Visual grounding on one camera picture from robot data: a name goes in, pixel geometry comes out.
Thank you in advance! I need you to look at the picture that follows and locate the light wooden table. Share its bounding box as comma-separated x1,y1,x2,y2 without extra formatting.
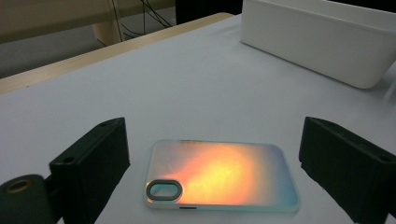
0,12,234,96

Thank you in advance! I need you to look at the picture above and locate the white plastic bin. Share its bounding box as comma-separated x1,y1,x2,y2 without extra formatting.
240,0,396,91

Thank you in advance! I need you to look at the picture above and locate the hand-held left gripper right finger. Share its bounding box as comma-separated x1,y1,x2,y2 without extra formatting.
298,116,396,224

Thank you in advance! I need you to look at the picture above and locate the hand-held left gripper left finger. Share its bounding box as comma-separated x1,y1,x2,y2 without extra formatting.
49,117,131,224

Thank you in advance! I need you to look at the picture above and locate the tangle of black cables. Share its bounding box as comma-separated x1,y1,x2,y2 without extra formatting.
110,0,173,42

